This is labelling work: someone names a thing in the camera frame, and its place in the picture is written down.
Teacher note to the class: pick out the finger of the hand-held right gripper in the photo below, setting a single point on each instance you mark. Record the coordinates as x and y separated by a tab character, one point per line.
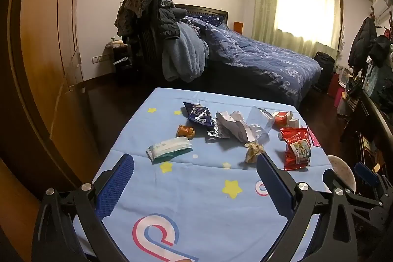
367	174
328	179

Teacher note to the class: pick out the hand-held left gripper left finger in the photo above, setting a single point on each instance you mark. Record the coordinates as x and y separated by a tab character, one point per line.
118	182

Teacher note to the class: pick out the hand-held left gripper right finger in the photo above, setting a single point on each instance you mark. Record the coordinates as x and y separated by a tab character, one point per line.
274	185

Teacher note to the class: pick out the beige paper ball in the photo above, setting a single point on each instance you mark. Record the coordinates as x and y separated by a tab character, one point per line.
254	151

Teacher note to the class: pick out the red cartoon snack packet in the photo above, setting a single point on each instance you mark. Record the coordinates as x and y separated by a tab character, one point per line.
296	148

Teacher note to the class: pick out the white green tissue pack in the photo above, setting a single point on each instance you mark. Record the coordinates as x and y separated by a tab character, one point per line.
169	148

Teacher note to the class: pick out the small white box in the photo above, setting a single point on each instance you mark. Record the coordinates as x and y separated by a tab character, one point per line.
293	124

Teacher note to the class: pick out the red white paper cup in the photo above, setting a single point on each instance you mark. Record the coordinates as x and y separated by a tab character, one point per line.
281	119

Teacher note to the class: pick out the clear plastic box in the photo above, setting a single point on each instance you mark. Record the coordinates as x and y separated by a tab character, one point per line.
261	119

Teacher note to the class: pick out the white paper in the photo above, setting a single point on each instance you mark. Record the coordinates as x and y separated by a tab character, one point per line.
233	124

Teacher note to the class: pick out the silver foil wrapper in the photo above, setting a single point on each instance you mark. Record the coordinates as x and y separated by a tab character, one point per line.
216	134

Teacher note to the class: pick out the small orange wrapper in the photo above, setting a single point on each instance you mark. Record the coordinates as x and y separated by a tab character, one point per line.
185	131

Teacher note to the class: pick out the blue snack wrapper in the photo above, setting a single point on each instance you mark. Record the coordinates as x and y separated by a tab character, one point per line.
198	113

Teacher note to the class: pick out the dark wooden dresser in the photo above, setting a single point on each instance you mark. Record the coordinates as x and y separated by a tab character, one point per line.
365	114

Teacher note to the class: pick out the light blue star tablecloth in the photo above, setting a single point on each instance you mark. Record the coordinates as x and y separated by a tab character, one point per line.
190	188

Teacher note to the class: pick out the pink bin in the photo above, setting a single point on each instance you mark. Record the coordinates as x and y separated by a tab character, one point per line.
340	99

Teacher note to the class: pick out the black suitcase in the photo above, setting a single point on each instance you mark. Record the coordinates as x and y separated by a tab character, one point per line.
324	68

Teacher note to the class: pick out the dark wooden nightstand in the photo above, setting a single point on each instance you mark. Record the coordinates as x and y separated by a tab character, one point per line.
121	58

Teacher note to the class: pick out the dark blue patterned duvet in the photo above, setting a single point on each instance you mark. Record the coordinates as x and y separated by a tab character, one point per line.
261	56

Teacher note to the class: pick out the black hanging coat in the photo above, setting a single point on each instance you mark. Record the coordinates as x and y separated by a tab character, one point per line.
363	44

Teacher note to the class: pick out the tissue box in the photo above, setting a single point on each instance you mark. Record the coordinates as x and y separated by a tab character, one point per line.
116	42

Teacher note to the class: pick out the light blue fleece blanket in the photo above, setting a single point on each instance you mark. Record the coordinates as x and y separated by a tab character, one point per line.
184	56

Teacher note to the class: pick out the brown wooden wardrobe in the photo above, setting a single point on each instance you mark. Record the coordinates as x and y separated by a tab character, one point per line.
46	35

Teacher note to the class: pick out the black puffer jacket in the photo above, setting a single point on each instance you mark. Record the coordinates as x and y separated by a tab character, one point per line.
167	22

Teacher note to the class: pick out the white air conditioner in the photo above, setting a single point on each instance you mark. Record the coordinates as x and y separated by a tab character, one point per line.
382	1

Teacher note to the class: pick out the dark blue star pillow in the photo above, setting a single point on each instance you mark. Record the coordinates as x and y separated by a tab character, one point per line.
208	20

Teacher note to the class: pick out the pale green curtain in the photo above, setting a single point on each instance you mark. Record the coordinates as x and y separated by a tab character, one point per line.
267	4

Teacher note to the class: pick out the bed with blue duvet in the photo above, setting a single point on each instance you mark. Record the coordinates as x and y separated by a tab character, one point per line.
199	8

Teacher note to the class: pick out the wall socket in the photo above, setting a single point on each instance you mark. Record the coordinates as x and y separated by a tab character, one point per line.
99	58

